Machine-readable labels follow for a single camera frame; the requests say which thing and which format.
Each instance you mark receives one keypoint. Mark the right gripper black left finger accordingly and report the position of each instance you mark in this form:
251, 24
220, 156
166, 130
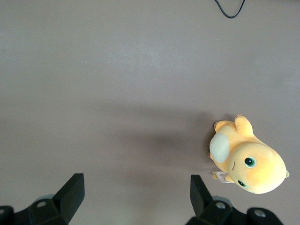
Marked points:
68, 199

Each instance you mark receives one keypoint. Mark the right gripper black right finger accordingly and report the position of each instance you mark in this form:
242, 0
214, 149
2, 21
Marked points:
201, 201

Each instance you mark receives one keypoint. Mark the yellow plush toy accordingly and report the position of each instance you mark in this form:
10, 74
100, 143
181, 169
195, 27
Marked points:
257, 164

